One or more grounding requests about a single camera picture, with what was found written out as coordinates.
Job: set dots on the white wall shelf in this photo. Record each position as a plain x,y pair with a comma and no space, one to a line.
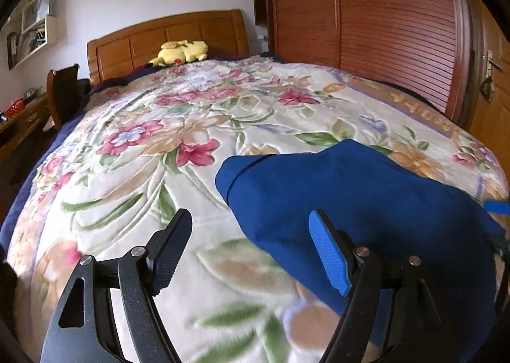
40,32

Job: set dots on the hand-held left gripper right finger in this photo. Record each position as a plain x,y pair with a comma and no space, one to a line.
328,251

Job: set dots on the hanging keys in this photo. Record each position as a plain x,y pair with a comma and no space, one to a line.
486,88

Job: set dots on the wooden chair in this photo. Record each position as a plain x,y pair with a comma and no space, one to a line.
63,96

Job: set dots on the wooden louvred wardrobe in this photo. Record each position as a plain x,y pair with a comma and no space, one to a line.
378,8

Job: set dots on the blue blazer jacket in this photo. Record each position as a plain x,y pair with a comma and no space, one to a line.
358,195

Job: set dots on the yellow plush toy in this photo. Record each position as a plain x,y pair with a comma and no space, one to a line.
179,52

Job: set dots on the floral blanket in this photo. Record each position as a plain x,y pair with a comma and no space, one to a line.
159,187

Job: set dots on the wooden desk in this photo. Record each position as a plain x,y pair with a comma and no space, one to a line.
20,131

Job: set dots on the red basket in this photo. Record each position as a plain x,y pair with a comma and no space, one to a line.
14,107

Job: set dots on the wooden door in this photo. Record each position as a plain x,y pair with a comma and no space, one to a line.
490,127

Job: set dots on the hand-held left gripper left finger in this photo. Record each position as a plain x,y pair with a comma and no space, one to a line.
171,247

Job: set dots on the wooden bed headboard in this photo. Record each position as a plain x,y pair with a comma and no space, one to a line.
139,44

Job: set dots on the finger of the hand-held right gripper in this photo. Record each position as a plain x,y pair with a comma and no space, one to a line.
498,207
501,245

